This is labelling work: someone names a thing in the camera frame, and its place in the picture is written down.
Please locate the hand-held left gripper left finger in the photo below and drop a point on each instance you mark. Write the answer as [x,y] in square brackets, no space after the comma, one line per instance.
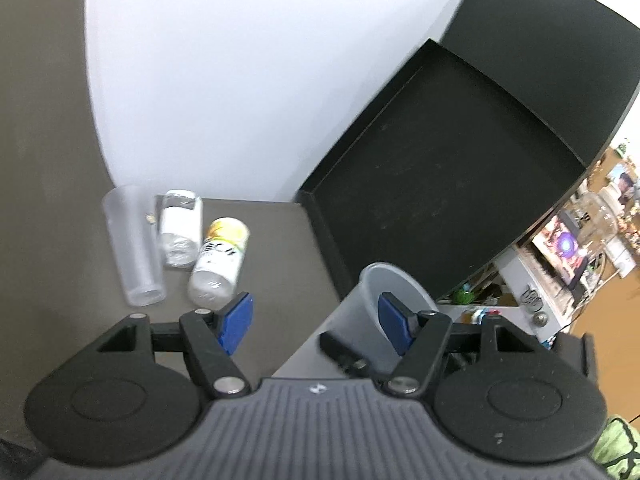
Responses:
[238,321]

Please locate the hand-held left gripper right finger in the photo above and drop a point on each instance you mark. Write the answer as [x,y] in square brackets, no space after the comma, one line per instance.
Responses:
[394,324]

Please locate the tall clear plastic cup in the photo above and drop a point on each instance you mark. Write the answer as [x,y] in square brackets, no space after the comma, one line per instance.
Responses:
[132,245]

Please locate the short translucent plastic cup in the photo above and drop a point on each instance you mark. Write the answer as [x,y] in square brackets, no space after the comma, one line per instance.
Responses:
[367,310]

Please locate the black bar-shaped object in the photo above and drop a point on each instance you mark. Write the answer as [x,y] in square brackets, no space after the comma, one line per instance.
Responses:
[342,352]

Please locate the white bottle with yellow label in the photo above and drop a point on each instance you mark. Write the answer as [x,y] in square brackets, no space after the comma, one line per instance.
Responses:
[220,260]

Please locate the clear bottle with white label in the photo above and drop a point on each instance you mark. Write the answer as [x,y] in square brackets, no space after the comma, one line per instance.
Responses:
[179,225]

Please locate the white shelf unit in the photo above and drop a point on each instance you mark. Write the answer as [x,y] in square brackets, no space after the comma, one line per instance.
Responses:
[520,280]

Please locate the large black open box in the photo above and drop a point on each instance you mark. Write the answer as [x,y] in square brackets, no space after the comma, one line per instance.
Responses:
[440,175]

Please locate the lit display screen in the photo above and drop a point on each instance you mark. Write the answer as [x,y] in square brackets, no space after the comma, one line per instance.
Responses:
[560,250]

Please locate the black block-shaped object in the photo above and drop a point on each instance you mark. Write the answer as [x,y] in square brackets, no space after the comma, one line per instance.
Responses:
[580,357]

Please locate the clear glass jar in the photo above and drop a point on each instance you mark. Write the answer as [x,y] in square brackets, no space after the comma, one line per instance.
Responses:
[596,217]

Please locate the green cloth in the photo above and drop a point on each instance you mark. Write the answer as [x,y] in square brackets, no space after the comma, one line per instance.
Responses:
[617,447]

